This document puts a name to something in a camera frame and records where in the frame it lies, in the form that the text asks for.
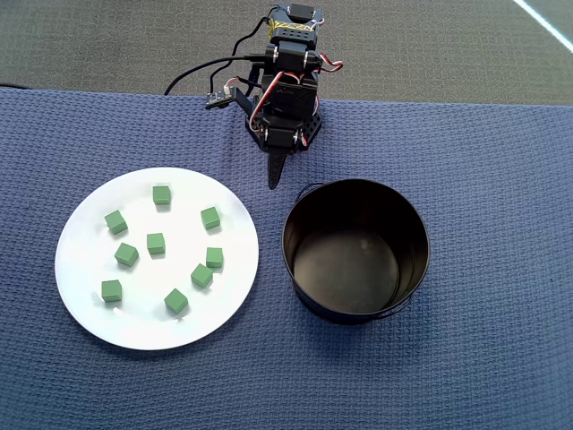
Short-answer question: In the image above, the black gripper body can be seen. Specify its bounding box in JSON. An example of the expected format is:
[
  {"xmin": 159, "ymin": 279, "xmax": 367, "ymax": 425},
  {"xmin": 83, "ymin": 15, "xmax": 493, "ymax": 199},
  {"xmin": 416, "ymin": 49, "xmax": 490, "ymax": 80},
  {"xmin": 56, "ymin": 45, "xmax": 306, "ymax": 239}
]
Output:
[{"xmin": 258, "ymin": 72, "xmax": 321, "ymax": 151}]

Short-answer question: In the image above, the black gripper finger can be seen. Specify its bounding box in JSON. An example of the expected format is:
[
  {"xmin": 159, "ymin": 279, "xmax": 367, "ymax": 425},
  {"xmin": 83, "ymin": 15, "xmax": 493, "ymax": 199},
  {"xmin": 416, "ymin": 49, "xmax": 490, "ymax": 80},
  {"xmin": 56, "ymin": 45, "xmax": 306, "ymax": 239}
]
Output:
[{"xmin": 267, "ymin": 150, "xmax": 290, "ymax": 191}]

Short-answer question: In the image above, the white round plate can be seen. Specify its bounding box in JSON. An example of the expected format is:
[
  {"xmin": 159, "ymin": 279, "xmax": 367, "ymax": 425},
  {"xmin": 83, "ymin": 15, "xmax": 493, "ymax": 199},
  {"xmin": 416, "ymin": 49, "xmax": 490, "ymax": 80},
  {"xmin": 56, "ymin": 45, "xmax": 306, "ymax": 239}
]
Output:
[{"xmin": 54, "ymin": 167, "xmax": 261, "ymax": 351}]

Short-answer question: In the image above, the black metal bucket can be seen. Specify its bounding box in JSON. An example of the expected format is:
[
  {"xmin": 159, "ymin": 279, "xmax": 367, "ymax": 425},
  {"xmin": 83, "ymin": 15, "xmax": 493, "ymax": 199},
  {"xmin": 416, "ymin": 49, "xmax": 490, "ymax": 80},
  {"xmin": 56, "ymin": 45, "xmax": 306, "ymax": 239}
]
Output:
[{"xmin": 281, "ymin": 177, "xmax": 432, "ymax": 325}]

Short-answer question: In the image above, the blue woven tablecloth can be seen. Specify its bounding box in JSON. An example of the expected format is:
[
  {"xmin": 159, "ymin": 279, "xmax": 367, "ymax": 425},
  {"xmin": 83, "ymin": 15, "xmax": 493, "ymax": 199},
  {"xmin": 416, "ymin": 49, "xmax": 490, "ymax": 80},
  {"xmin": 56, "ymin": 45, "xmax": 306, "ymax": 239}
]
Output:
[{"xmin": 0, "ymin": 87, "xmax": 573, "ymax": 430}]

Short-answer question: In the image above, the long black cable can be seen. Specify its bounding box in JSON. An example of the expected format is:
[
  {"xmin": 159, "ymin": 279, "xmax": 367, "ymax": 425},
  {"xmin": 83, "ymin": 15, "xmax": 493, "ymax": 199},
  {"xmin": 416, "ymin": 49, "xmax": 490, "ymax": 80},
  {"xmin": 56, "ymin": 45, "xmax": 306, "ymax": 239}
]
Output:
[{"xmin": 164, "ymin": 52, "xmax": 270, "ymax": 96}]

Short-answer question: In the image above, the red white servo wire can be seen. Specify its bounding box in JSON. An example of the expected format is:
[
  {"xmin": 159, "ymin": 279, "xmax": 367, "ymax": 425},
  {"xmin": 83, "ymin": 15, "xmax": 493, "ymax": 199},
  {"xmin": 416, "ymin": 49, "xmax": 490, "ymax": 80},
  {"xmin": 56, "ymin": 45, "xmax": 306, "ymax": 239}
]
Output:
[{"xmin": 318, "ymin": 52, "xmax": 346, "ymax": 75}]

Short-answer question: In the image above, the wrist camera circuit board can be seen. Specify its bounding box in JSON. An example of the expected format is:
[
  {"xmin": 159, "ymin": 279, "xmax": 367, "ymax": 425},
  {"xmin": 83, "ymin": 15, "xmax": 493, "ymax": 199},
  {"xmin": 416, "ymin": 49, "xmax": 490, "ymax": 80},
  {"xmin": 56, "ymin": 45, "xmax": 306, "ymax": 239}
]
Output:
[{"xmin": 204, "ymin": 87, "xmax": 256, "ymax": 117}]

